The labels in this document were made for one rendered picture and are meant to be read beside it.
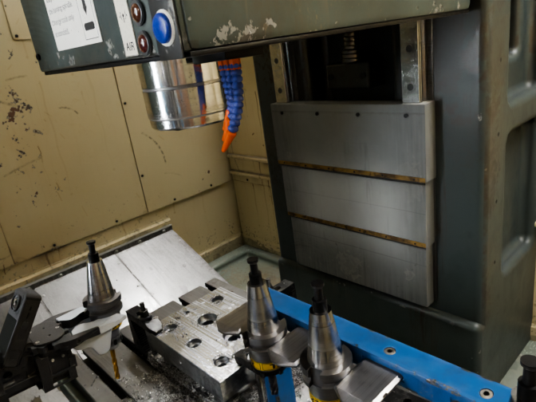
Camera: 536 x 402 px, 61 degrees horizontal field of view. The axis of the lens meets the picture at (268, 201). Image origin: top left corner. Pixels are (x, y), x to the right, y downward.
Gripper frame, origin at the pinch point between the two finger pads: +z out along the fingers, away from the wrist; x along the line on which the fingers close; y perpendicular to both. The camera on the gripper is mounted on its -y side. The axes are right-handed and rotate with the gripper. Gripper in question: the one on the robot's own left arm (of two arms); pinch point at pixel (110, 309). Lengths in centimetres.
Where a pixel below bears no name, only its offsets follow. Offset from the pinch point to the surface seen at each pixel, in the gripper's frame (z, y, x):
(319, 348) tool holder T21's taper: 7.1, -7.3, 42.4
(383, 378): 10.9, -4.1, 48.4
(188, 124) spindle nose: 17.3, -30.0, 5.8
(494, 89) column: 73, -30, 34
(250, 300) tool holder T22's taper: 7.0, -9.5, 30.8
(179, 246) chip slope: 66, 34, -91
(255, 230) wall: 110, 40, -90
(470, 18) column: 69, -44, 31
